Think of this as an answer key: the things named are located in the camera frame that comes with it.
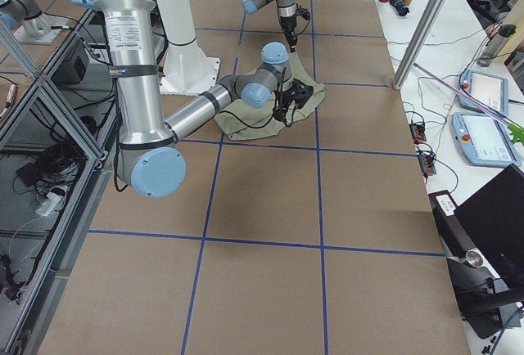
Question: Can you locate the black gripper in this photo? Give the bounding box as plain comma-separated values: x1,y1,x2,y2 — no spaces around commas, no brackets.
279,16,298,52
282,79,301,104

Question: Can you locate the olive green long-sleeve shirt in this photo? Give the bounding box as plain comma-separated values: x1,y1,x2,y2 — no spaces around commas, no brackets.
214,53,325,141

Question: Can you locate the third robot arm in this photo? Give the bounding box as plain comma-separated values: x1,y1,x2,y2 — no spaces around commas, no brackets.
1,0,52,39

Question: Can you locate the folded dark blue umbrella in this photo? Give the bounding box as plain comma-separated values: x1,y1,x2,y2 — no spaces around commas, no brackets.
389,0,409,17

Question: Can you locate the near teach pendant tablet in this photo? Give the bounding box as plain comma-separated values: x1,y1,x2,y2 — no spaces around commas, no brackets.
451,113,522,169

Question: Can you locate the teach pendant tablet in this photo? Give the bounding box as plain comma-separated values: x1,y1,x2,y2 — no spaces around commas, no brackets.
458,70,508,115
451,113,522,169

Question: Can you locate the far teach pendant tablet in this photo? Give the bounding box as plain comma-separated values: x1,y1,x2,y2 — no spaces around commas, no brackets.
458,70,508,115

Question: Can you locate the grey water bottle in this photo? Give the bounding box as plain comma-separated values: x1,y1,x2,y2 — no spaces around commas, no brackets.
477,24,516,67

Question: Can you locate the black box with label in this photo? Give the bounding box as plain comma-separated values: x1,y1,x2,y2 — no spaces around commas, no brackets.
428,191,484,268

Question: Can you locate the reacher grabber stick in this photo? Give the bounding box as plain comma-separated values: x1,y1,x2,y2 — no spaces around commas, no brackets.
413,63,523,144

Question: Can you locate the black laptop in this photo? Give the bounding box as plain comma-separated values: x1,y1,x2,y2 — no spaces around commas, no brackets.
454,164,523,288

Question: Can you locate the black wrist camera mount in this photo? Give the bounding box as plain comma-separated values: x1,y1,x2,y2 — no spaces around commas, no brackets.
295,5,310,21
292,79,314,109

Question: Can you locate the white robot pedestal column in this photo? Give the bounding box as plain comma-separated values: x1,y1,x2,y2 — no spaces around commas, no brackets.
156,0,220,96

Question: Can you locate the aluminium camera post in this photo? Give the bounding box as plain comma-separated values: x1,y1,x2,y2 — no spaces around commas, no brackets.
392,0,445,90

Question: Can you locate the aluminium frame rack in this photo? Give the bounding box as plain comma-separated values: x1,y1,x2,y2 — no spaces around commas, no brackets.
1,5,117,354

